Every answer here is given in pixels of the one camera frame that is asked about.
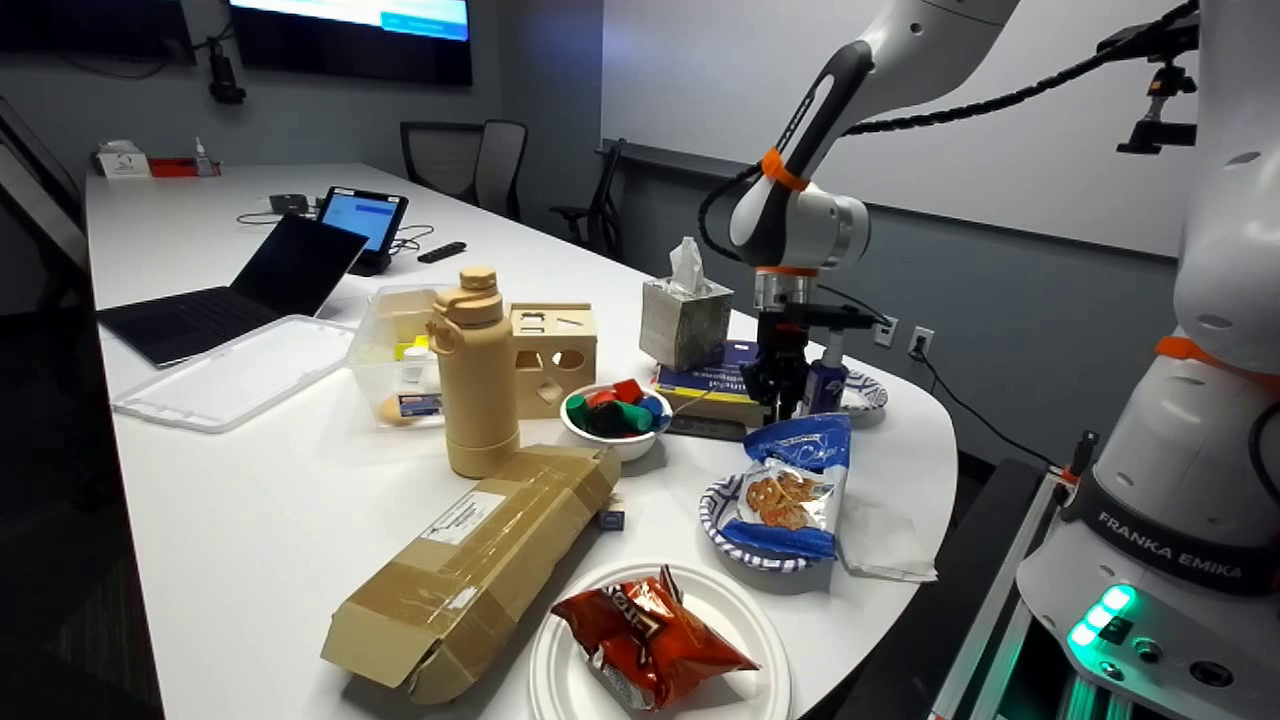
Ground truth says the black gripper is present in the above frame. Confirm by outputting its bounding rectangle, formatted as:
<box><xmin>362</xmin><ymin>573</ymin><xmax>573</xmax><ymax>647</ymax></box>
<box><xmin>744</xmin><ymin>271</ymin><xmax>875</xmax><ymax>423</ymax></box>

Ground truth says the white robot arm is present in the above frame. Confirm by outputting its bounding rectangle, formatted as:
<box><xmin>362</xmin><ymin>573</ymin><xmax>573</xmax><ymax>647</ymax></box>
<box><xmin>728</xmin><ymin>0</ymin><xmax>1280</xmax><ymax>720</ymax></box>

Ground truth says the blue spray bottle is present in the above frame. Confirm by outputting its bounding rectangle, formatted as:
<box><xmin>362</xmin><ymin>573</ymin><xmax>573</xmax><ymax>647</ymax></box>
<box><xmin>809</xmin><ymin>332</ymin><xmax>850</xmax><ymax>412</ymax></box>

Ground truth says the tan water bottle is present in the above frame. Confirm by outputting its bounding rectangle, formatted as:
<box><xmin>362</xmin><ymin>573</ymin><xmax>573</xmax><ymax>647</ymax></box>
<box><xmin>428</xmin><ymin>268</ymin><xmax>522</xmax><ymax>481</ymax></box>

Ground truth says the blue thick book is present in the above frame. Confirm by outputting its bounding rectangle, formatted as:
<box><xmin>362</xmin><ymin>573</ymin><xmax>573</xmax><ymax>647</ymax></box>
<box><xmin>661</xmin><ymin>338</ymin><xmax>768</xmax><ymax>426</ymax></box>

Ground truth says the blue cookie bag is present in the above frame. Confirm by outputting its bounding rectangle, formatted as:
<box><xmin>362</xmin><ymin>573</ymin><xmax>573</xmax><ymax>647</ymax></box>
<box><xmin>705</xmin><ymin>412</ymin><xmax>851</xmax><ymax>573</ymax></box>

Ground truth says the grey tissue box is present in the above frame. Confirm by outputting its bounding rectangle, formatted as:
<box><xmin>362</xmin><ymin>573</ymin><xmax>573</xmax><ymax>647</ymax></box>
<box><xmin>639</xmin><ymin>236</ymin><xmax>732</xmax><ymax>367</ymax></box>

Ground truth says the white bowl with blocks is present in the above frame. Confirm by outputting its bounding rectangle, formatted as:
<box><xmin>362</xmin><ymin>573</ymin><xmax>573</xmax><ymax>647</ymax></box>
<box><xmin>561</xmin><ymin>378</ymin><xmax>672</xmax><ymax>465</ymax></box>

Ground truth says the white paper napkin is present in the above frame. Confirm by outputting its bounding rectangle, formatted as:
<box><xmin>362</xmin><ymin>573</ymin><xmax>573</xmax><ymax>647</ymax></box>
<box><xmin>839</xmin><ymin>499</ymin><xmax>938</xmax><ymax>584</ymax></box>

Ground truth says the blue patterned plate with snack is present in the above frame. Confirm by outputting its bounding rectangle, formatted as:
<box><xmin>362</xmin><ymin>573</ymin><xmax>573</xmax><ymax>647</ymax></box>
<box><xmin>701</xmin><ymin>465</ymin><xmax>846</xmax><ymax>573</ymax></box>

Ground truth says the wooden shape sorter box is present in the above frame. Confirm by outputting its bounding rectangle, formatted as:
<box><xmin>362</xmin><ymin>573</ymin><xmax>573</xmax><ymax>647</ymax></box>
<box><xmin>513</xmin><ymin>302</ymin><xmax>597</xmax><ymax>421</ymax></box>

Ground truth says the red chip bag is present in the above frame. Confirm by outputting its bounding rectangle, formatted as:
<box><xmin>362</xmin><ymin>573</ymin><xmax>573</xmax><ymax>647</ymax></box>
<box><xmin>553</xmin><ymin>563</ymin><xmax>755</xmax><ymax>709</ymax></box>

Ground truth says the black remote control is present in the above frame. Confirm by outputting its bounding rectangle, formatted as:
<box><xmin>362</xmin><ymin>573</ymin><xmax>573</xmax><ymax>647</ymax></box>
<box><xmin>417</xmin><ymin>241</ymin><xmax>467</xmax><ymax>263</ymax></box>

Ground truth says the white paper plate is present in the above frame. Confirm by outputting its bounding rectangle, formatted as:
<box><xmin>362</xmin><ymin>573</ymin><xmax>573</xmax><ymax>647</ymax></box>
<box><xmin>530</xmin><ymin>563</ymin><xmax>791</xmax><ymax>720</ymax></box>

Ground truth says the clear plastic container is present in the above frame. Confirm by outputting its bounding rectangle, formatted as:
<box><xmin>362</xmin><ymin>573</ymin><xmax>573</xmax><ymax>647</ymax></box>
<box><xmin>349</xmin><ymin>288</ymin><xmax>446</xmax><ymax>426</ymax></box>

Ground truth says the black office chair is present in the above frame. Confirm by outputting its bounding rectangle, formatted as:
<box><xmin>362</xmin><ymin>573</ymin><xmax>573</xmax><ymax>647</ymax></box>
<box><xmin>402</xmin><ymin>118</ymin><xmax>530</xmax><ymax>220</ymax></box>

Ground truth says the long cardboard box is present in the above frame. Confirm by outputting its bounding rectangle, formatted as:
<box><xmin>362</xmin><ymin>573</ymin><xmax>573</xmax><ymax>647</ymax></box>
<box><xmin>322</xmin><ymin>445</ymin><xmax>620</xmax><ymax>702</ymax></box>

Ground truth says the black tablet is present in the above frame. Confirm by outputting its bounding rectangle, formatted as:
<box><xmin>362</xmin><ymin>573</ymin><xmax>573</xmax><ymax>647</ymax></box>
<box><xmin>322</xmin><ymin>184</ymin><xmax>407</xmax><ymax>274</ymax></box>

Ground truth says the black laptop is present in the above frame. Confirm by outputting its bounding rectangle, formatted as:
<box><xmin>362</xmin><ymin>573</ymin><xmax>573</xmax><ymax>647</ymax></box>
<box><xmin>102</xmin><ymin>214</ymin><xmax>363</xmax><ymax>362</ymax></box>

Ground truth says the red object far table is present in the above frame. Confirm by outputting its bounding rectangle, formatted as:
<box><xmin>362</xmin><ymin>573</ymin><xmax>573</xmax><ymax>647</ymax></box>
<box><xmin>149</xmin><ymin>135</ymin><xmax>219</xmax><ymax>180</ymax></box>

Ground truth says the white tissue box far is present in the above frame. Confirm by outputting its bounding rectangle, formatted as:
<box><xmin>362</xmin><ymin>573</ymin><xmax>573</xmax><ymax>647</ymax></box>
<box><xmin>97</xmin><ymin>140</ymin><xmax>152</xmax><ymax>180</ymax></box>

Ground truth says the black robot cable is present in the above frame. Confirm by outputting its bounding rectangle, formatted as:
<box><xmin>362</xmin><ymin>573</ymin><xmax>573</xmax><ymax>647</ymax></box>
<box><xmin>913</xmin><ymin>337</ymin><xmax>1073</xmax><ymax>472</ymax></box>

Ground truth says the wall monitor screen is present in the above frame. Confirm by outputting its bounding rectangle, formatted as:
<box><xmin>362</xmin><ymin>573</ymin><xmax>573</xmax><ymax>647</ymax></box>
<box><xmin>223</xmin><ymin>0</ymin><xmax>474</xmax><ymax>87</ymax></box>

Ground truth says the camera on stand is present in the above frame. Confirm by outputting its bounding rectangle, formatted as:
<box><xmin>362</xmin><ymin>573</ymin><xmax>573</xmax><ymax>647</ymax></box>
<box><xmin>1095</xmin><ymin>0</ymin><xmax>1201</xmax><ymax>155</ymax></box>

